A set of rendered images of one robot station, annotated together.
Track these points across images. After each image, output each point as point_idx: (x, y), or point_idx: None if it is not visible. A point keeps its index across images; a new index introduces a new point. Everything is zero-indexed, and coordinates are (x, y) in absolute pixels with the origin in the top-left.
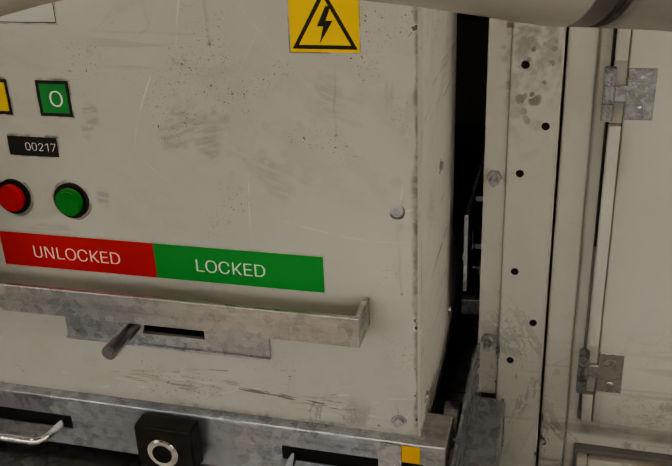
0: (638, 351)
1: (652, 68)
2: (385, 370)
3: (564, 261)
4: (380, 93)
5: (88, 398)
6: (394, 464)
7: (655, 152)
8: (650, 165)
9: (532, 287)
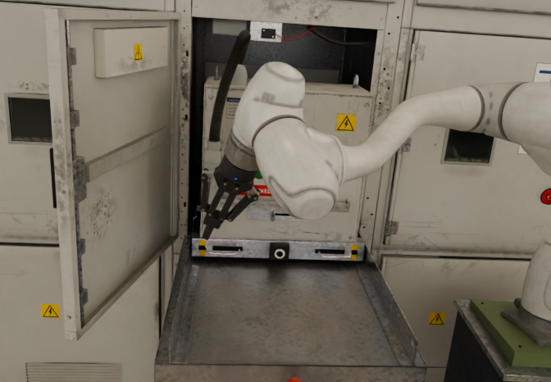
0: (403, 220)
1: (410, 138)
2: (348, 221)
3: (382, 193)
4: (358, 142)
5: (250, 239)
6: (349, 251)
7: (410, 161)
8: (408, 164)
9: (372, 202)
